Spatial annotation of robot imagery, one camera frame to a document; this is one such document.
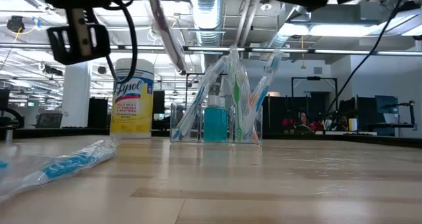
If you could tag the purple toothbrush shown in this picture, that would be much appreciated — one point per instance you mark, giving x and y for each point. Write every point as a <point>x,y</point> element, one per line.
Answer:
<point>163,24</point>

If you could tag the blue toothbrush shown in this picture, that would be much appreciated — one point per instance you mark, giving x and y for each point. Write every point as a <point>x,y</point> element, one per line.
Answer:
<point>66,164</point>
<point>198,99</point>
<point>262,92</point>

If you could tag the orange toothbrush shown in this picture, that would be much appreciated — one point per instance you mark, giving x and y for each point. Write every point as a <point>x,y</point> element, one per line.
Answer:
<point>252,100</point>

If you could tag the green toothbrush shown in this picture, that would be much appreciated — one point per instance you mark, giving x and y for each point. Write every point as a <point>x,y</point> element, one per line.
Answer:
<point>236,92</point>

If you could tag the blue mouthwash bottle white cap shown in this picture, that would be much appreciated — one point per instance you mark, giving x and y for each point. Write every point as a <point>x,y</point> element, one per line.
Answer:
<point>216,122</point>

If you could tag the bright ceiling light panel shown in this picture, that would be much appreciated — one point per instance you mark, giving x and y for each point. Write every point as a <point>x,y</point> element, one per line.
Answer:
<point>329,29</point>

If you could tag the black ceiling device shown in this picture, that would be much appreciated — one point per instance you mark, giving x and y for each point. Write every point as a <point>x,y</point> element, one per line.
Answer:
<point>15,23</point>

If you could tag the white pillar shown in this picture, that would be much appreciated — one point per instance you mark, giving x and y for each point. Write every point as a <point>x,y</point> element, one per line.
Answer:
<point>76,92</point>

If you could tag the long ceiling light strip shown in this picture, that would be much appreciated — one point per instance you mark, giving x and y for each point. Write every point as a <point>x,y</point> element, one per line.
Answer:
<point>211,48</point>

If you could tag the yellow Lysol wipes canister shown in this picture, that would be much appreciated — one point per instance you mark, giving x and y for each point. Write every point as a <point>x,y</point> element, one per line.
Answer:
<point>132,99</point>

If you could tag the black cabinet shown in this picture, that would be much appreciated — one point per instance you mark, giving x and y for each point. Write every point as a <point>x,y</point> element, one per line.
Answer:
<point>98,112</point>

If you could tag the blue-grey monitor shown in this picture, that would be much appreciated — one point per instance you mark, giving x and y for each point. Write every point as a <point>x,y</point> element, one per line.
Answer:
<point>385,105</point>

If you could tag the green exit sign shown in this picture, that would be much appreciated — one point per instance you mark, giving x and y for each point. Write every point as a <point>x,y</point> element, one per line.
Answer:
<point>31,103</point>

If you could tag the dark computer monitor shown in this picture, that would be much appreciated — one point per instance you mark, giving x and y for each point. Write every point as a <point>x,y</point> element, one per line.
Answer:
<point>362,112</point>

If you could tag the person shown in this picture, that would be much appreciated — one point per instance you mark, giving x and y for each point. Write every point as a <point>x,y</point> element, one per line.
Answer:
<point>343,122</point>
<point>303,118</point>

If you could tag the black panel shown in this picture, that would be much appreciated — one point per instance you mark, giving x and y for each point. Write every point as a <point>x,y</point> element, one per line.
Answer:
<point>158,102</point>

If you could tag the white cup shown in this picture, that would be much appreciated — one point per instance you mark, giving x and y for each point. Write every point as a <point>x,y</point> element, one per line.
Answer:
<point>352,124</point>

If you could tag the clear acrylic organizer box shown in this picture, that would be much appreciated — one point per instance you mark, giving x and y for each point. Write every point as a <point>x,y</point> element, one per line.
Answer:
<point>171,117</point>

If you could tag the silver smooth ceiling duct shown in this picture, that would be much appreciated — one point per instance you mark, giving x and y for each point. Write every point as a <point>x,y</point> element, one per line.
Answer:
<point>298,13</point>

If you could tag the black metal frame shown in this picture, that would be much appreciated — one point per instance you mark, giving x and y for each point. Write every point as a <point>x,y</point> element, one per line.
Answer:
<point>313,78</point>

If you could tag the silver ribbed ceiling duct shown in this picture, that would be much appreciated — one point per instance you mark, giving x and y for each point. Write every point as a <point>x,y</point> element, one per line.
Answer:
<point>207,13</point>

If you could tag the black aluminium rig frame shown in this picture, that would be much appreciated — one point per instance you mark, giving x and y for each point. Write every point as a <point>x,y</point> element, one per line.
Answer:
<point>362,140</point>

